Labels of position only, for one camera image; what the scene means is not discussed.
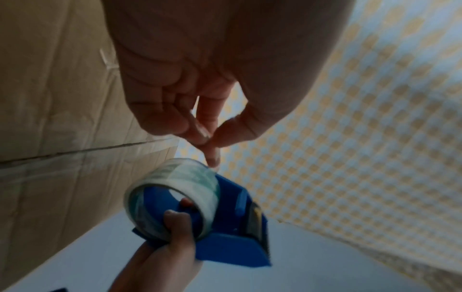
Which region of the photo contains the blue tape dispenser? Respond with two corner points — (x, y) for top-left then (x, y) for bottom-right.
(131, 172), (273, 269)

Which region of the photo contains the person's left hand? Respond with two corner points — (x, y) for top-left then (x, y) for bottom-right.
(100, 0), (355, 169)

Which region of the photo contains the clear tape roll green core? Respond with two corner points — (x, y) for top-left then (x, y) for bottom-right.
(124, 158), (221, 243)

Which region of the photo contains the person's right hand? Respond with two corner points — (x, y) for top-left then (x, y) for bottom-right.
(108, 198), (205, 292)

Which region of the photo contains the yellow white checked cloth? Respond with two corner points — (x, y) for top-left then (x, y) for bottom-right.
(216, 0), (462, 286)

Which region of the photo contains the cardboard box with white label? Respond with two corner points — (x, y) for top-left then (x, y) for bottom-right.
(0, 0), (181, 289)

